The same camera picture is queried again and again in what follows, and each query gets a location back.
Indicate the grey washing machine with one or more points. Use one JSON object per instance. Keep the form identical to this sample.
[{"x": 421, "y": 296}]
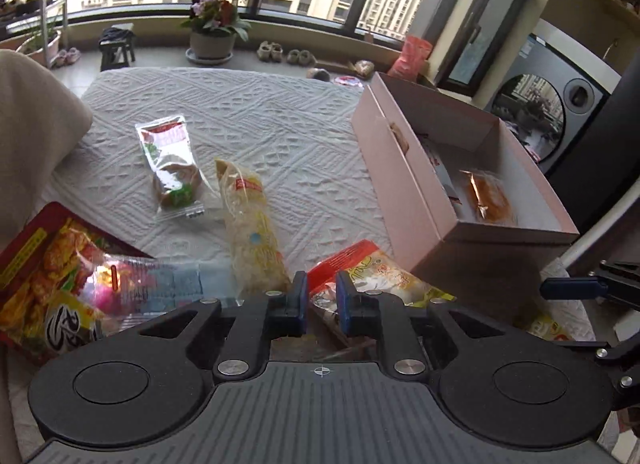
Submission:
[{"x": 550, "y": 104}]

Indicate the pink cardboard box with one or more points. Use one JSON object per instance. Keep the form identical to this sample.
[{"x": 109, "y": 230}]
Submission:
[{"x": 410, "y": 184}]

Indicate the white textured tablecloth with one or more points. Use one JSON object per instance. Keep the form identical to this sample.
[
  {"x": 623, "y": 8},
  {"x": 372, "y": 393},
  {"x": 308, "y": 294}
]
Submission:
[{"x": 280, "y": 114}]

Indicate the clear pink and blue packet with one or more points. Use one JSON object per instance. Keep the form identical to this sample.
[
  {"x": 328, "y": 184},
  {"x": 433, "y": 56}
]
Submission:
[{"x": 160, "y": 284}]

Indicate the large red seasoning packet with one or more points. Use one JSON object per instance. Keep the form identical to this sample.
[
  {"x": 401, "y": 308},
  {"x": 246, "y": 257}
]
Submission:
[{"x": 45, "y": 274}]

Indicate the pale yellow snack packet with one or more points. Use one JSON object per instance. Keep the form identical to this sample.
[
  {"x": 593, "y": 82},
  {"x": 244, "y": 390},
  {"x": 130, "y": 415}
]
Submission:
[{"x": 252, "y": 234}]

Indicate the beige slippers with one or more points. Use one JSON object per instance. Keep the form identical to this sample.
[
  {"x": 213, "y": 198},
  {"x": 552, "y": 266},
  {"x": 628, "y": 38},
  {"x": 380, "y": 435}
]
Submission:
[
  {"x": 270, "y": 51},
  {"x": 300, "y": 56}
]

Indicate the clear packet with brown cake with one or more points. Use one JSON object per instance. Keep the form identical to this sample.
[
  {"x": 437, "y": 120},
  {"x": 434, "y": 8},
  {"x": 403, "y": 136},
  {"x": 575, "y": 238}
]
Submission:
[{"x": 172, "y": 169}]

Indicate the red and yellow snack packet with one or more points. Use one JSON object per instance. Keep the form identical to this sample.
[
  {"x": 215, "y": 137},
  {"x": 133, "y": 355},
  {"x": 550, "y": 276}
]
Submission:
[{"x": 395, "y": 281}]

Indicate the dark framed glass door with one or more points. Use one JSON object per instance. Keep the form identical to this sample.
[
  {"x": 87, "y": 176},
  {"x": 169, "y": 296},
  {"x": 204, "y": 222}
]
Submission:
[{"x": 482, "y": 34}]

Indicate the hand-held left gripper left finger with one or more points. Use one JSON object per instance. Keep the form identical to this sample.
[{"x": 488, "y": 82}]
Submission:
[{"x": 300, "y": 306}]

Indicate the beige cushion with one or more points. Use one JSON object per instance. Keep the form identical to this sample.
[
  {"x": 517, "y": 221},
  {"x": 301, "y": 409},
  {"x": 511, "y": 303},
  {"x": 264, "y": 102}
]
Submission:
[{"x": 35, "y": 144}]

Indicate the green potted plant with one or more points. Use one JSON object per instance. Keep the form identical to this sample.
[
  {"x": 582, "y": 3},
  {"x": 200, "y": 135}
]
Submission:
[{"x": 37, "y": 41}]

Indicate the orange bread packet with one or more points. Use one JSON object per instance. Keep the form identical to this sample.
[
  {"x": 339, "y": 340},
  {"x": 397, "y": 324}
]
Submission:
[{"x": 487, "y": 196}]

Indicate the black stool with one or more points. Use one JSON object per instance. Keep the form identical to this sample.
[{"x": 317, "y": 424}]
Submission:
[{"x": 117, "y": 46}]

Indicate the brown round object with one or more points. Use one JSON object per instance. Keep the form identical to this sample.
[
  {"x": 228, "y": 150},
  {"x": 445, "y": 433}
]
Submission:
[{"x": 365, "y": 69}]

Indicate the dark cabinet panel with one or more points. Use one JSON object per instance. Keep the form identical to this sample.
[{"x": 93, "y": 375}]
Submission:
[{"x": 595, "y": 169}]

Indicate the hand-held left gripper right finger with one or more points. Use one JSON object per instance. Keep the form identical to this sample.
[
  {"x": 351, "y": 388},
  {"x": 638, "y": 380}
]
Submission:
[{"x": 344, "y": 309}]

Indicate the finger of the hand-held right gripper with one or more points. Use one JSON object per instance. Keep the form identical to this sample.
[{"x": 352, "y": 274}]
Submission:
[
  {"x": 617, "y": 361},
  {"x": 570, "y": 288}
]

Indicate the metal shelf rack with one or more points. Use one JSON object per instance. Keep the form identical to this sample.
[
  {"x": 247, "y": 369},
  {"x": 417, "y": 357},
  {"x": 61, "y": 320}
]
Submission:
[{"x": 47, "y": 4}]

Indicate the potted pink orchid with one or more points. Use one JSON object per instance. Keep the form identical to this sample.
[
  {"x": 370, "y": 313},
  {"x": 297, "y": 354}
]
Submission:
[{"x": 217, "y": 19}]

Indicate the pink slippers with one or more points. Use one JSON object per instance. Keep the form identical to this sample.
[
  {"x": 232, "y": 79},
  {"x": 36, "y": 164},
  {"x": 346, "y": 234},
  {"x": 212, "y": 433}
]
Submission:
[{"x": 67, "y": 55}]

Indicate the red plastic bag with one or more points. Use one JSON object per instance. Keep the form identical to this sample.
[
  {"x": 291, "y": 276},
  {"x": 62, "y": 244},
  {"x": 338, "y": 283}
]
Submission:
[{"x": 410, "y": 56}]

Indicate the grey slipper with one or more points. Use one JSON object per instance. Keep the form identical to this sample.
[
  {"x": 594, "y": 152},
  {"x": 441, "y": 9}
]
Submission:
[{"x": 318, "y": 74}]

